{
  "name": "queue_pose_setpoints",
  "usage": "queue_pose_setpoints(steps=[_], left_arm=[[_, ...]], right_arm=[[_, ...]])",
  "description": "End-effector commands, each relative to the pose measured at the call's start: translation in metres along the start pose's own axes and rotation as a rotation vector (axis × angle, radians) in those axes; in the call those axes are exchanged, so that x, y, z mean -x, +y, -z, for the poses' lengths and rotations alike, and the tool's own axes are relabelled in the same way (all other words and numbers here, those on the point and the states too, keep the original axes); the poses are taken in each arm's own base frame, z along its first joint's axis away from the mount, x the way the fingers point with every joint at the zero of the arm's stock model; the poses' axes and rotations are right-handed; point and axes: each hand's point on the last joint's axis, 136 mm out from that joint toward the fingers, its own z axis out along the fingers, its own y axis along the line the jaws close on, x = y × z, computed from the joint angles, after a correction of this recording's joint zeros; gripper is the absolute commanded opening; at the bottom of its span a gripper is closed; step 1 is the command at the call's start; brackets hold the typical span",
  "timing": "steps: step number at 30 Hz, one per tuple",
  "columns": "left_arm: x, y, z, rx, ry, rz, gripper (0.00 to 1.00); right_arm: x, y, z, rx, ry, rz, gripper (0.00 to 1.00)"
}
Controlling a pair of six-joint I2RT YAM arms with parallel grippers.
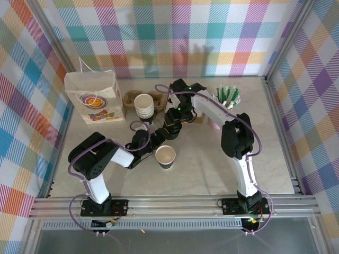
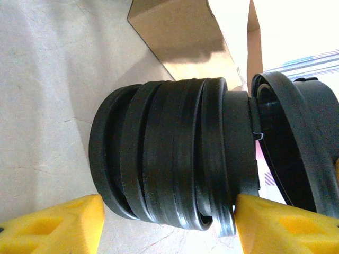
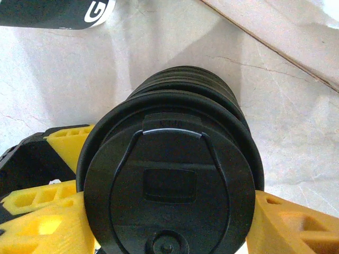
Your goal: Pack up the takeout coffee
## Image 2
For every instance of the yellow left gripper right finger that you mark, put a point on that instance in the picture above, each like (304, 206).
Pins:
(286, 232)

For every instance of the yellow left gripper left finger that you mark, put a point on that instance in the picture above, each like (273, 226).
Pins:
(53, 232)

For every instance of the black cup lid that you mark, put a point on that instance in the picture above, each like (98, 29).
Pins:
(296, 132)

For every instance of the brown cardboard napkin box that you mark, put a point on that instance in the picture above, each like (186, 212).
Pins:
(180, 31)

